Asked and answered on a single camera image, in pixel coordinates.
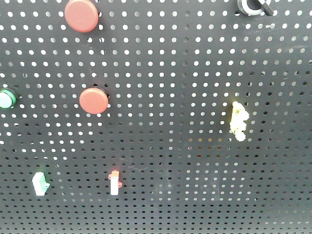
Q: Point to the black perforated pegboard panel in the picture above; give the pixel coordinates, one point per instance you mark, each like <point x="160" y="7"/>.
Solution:
<point x="171" y="70"/>

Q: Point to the green round push button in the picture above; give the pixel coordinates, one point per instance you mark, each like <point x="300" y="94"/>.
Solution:
<point x="8" y="98"/>

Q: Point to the middle white green switch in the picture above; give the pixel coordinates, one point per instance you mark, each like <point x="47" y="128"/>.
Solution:
<point x="39" y="183"/>

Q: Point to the black rotary selector switch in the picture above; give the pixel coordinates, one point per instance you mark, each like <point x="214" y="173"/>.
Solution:
<point x="255" y="7"/>

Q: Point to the white red rocker switch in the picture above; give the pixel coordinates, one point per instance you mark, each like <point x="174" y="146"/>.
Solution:
<point x="115" y="183"/>

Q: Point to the yellow toggle switch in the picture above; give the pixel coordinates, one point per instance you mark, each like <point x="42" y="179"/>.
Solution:
<point x="237" y="123"/>

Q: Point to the lower red mushroom button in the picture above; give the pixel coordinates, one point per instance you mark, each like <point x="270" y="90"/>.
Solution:
<point x="93" y="100"/>

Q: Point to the upper red mushroom button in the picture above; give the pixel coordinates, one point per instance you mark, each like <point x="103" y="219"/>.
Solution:
<point x="81" y="15"/>

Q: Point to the red mushroom button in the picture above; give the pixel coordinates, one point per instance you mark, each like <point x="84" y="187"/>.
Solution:
<point x="93" y="100"/>
<point x="81" y="15"/>

